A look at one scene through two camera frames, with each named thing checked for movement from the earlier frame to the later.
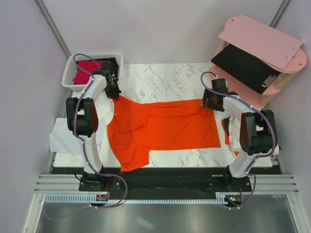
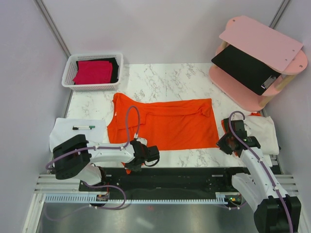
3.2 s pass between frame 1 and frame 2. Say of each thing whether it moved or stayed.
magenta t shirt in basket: stayed
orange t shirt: stayed
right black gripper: moved
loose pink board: stayed
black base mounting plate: stayed
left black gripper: moved
